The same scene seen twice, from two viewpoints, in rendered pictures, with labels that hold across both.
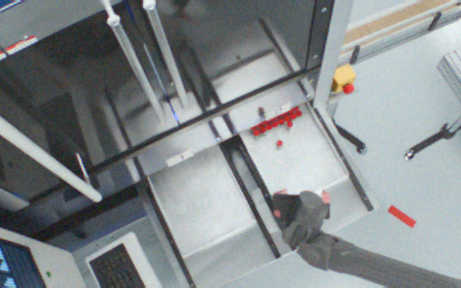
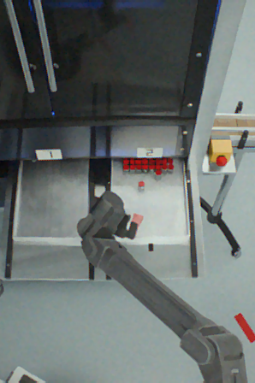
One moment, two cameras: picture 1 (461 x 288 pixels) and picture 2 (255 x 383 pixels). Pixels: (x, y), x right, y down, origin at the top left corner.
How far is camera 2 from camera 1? 0.38 m
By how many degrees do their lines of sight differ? 15
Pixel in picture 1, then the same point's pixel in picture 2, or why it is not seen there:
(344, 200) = (175, 258)
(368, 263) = (132, 271)
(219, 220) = (58, 225)
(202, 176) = (63, 184)
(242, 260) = (60, 267)
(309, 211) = (105, 208)
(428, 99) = not seen: outside the picture
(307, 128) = (174, 184)
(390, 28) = not seen: outside the picture
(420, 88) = not seen: outside the picture
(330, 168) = (176, 226)
